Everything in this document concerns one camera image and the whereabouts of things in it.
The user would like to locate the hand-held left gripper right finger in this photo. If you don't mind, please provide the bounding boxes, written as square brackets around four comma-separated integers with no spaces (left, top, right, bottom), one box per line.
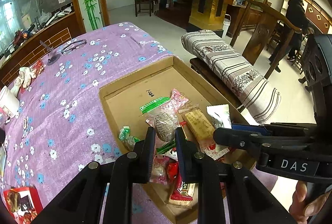
[175,127,296,224]

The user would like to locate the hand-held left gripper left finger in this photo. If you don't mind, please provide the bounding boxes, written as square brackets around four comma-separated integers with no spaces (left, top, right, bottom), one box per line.
[31,126,156,224]

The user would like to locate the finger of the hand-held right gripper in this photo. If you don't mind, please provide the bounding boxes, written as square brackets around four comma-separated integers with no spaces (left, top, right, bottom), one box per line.
[213,127,312,154]
[232,122,317,136]

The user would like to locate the white and green snack packet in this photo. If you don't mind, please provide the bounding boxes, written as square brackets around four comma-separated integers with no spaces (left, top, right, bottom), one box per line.
[206,105,232,130]

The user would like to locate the green candy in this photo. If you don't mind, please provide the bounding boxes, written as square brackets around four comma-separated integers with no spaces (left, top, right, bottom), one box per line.
[118,126,141,151]

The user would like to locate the clear packet with green top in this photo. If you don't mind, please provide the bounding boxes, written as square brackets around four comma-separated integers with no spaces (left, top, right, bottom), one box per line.
[139,96,181,143]

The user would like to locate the cardboard box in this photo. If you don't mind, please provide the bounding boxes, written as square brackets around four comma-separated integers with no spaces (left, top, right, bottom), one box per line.
[99,55,256,224]

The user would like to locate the person's right hand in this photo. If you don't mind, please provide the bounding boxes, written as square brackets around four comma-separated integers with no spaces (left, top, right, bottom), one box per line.
[292,181,332,224]

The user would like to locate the red wrapped candy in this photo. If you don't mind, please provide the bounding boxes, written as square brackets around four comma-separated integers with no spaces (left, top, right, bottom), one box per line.
[166,161,180,181]

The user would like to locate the pink wrapped candy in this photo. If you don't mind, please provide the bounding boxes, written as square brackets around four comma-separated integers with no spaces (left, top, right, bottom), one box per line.
[151,156,170,185]

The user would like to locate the red and white flat sachet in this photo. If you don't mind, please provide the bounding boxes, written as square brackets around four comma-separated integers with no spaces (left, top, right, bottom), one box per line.
[203,143,230,161]

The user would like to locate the red packet with cake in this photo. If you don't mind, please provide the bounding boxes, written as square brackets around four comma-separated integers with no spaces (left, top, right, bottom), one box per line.
[168,177,195,208]

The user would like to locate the beige pastry bar packet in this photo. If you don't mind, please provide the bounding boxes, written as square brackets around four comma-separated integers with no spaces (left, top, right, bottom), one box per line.
[178,104,216,142]

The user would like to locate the small pink snack packet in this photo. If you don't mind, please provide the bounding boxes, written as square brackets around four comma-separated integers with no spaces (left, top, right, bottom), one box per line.
[170,88,190,113]

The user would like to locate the striped grey cushion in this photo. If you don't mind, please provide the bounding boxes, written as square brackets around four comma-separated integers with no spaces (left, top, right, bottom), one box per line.
[181,29,282,125]

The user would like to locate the dark wooden bench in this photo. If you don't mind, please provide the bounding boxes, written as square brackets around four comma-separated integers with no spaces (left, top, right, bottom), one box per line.
[189,57,247,113]

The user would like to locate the white plastic bucket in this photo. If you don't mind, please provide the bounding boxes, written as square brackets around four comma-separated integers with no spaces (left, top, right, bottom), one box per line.
[222,14,232,38]

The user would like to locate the small printed card packet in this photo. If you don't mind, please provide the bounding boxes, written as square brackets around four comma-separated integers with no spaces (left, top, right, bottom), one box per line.
[21,116,29,135]

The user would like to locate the black eyeglasses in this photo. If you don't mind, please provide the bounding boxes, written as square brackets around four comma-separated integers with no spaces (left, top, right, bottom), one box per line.
[60,39,88,55]

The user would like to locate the dark red rug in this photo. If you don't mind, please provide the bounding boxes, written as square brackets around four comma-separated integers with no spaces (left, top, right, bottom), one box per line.
[155,7,193,30]

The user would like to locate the red gift box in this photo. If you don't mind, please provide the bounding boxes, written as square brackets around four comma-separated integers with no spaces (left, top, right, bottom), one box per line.
[2,186,44,224]

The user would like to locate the black suction stand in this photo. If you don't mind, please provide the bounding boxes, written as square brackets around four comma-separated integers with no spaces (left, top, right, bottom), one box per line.
[40,40,62,67]

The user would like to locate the white cloth gloves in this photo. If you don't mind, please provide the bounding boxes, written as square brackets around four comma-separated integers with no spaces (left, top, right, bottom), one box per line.
[12,66,40,95]

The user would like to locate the small wooden side table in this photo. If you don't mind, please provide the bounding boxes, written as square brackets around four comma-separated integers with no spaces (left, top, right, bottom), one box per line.
[134,0,154,17]

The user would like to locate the wooden sideboard cabinet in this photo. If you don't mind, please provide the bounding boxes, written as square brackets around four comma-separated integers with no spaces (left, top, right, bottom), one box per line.
[0,10,87,87]

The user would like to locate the white plastic jar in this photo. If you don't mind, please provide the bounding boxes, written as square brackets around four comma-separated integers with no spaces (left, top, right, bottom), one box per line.
[0,86,20,119]

